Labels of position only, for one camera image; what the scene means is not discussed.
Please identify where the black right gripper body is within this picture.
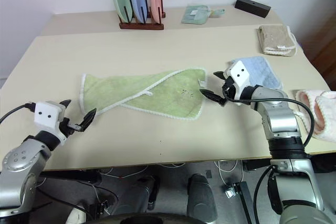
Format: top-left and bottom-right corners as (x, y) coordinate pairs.
(222, 76), (237, 102)

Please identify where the black table frame bar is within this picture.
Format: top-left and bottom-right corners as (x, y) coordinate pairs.
(38, 169), (102, 184)

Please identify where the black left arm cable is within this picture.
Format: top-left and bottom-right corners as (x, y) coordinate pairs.
(0, 102), (36, 125)

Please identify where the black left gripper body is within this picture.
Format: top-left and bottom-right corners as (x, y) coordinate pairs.
(59, 117), (81, 139)

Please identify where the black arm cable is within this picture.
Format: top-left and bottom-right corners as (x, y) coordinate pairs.
(224, 95), (316, 218)
(0, 102), (36, 125)

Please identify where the dark wooden dish rack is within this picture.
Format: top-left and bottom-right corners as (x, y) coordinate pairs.
(118, 0), (167, 31)

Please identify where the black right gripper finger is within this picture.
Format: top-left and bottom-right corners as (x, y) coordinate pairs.
(199, 89), (227, 106)
(213, 70), (227, 81)

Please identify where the large dark rounded shape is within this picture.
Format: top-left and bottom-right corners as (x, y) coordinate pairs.
(187, 173), (219, 223)

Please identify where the beige folded towel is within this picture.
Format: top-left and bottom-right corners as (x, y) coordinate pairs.
(256, 24), (298, 58)

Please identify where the black rectangular box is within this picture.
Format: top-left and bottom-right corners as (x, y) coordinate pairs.
(234, 0), (272, 19)

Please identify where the white floor cable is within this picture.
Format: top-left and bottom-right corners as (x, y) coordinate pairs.
(99, 162), (186, 180)
(213, 159), (237, 191)

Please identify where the light green towel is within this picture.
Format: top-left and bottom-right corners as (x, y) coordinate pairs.
(78, 68), (208, 123)

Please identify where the pink folded towel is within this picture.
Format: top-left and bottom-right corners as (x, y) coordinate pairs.
(293, 88), (336, 141)

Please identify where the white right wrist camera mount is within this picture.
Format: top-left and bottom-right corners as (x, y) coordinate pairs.
(226, 60), (254, 104)

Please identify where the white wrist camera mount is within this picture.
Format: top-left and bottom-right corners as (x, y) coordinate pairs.
(34, 101), (68, 146)
(226, 60), (254, 104)

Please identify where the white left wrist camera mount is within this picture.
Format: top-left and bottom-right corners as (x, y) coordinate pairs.
(34, 101), (68, 146)

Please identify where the light blue folded towel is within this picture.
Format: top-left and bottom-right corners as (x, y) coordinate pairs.
(227, 56), (285, 90)

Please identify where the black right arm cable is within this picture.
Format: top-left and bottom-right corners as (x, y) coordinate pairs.
(224, 95), (316, 218)

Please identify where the teal folded cloth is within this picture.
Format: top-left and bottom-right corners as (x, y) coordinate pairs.
(181, 4), (226, 25)

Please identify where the black slanted table leg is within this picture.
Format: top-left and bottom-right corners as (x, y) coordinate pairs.
(234, 182), (257, 224)

